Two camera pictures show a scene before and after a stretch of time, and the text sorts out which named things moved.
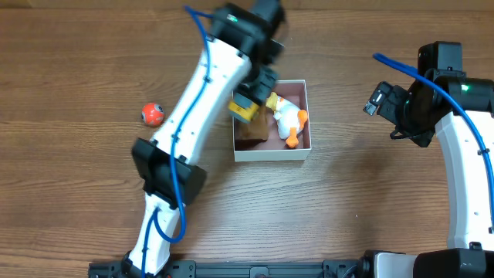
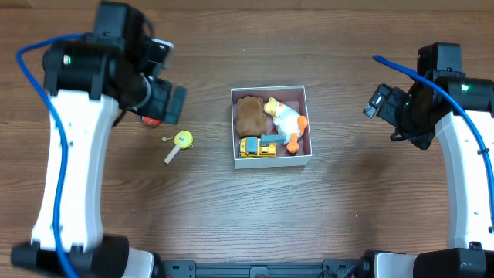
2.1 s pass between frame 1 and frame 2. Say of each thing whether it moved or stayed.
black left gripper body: moved
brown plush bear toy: stayed
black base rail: stayed
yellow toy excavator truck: moved
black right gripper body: stayed
